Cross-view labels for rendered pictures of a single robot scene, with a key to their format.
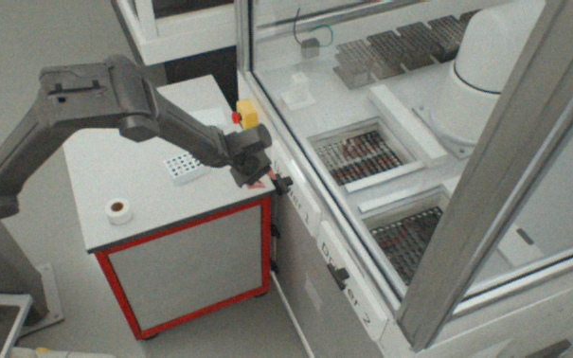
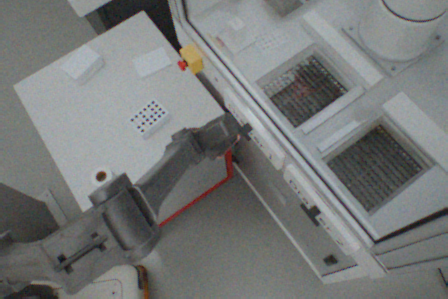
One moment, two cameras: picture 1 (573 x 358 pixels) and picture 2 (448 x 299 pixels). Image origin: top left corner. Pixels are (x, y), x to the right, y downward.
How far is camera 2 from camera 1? 0.42 m
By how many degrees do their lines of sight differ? 17
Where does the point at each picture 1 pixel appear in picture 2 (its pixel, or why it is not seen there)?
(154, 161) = (118, 118)
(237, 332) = (215, 213)
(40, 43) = not seen: outside the picture
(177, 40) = not seen: outside the picture
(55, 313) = not seen: hidden behind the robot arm
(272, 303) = (237, 183)
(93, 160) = (63, 129)
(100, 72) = (96, 222)
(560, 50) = not seen: outside the picture
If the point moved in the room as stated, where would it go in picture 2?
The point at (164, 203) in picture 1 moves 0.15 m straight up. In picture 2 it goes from (139, 159) to (127, 143)
